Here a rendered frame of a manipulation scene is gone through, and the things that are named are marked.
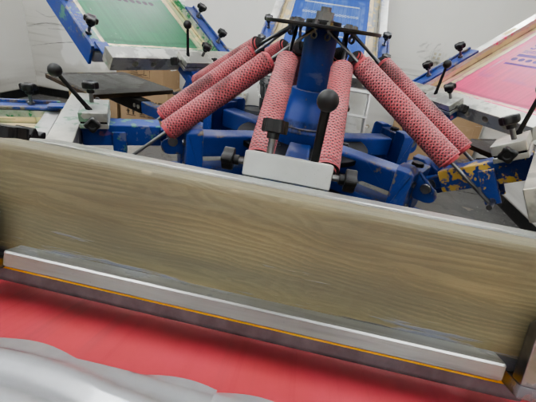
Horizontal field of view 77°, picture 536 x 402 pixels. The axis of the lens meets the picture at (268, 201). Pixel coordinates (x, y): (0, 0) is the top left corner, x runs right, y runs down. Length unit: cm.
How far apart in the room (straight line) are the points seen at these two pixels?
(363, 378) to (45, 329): 20
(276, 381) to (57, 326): 14
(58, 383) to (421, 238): 20
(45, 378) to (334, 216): 16
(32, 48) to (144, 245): 557
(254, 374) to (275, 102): 55
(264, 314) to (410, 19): 422
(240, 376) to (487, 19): 446
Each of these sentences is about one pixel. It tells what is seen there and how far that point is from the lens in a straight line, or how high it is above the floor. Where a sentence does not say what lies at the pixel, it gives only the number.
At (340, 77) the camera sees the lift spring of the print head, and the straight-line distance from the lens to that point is 76.
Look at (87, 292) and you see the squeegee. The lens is 27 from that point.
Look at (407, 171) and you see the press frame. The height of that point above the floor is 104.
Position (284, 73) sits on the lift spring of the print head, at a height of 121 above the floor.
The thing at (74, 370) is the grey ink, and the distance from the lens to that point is 21.
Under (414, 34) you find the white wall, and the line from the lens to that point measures 435.
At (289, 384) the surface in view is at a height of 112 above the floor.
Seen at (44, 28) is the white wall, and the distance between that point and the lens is 558.
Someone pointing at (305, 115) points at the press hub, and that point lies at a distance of 93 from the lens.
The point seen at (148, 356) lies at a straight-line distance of 23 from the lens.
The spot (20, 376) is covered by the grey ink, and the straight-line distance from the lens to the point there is 21.
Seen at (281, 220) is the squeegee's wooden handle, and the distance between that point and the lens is 19.
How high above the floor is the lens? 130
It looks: 28 degrees down
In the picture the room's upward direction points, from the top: 9 degrees clockwise
